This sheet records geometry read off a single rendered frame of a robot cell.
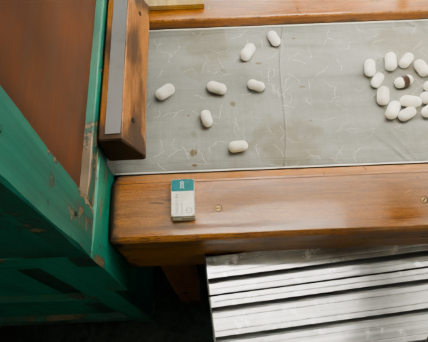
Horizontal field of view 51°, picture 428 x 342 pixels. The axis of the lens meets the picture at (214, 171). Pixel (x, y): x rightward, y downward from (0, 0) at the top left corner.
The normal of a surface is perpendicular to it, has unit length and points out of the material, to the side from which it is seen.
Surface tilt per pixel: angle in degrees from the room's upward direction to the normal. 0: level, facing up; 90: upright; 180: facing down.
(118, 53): 0
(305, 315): 0
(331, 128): 0
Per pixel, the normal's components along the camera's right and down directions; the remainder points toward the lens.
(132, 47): 0.91, -0.20
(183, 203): -0.01, -0.40
